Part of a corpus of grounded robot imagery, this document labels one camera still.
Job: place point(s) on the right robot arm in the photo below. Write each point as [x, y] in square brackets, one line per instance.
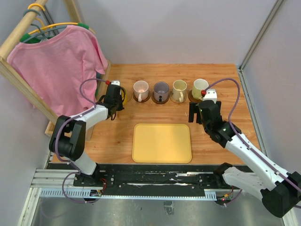
[278, 189]

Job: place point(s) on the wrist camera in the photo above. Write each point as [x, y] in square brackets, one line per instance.
[209, 94]
[116, 82]

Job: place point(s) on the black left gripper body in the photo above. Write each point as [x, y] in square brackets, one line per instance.
[118, 103]

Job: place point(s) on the aluminium corner post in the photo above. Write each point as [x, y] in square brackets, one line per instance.
[264, 28]

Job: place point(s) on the yellow clothes hanger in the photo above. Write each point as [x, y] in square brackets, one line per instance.
[73, 11]

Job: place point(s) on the woven rattan coaster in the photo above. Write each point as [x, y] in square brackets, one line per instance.
[177, 101]

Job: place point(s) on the teal garment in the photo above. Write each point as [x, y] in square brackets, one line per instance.
[99, 76]

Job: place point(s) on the yellow glass mug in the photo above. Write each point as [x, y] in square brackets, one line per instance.
[124, 95]

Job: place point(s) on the wooden clothes rack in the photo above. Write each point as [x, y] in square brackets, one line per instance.
[9, 73]

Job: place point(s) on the grey-blue clothes hanger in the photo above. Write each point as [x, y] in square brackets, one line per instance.
[43, 34]

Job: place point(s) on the pink t-shirt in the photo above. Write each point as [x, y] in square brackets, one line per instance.
[61, 70]

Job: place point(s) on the grey slotted cable duct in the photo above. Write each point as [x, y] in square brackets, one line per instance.
[199, 195]

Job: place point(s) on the cream ceramic mug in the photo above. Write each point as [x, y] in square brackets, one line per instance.
[179, 89]

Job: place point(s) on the pink ceramic mug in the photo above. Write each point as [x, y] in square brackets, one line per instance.
[141, 89]

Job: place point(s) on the purple glass mug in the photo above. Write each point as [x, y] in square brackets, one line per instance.
[161, 88]

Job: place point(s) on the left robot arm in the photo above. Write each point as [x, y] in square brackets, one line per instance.
[69, 136]

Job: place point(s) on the white green-handled mug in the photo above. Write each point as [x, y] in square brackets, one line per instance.
[198, 86]

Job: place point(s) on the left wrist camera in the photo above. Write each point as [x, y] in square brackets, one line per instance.
[116, 82]

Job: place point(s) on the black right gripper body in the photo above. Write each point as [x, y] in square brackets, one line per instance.
[207, 125]

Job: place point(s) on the brown ceramic coaster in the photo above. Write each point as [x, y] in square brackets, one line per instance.
[192, 99]
[158, 99]
[144, 100]

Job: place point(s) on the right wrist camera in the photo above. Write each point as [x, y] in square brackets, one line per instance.
[209, 94]

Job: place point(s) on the yellow plastic tray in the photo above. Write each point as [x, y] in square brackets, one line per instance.
[161, 143]

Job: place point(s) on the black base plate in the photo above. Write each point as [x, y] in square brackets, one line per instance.
[153, 167]

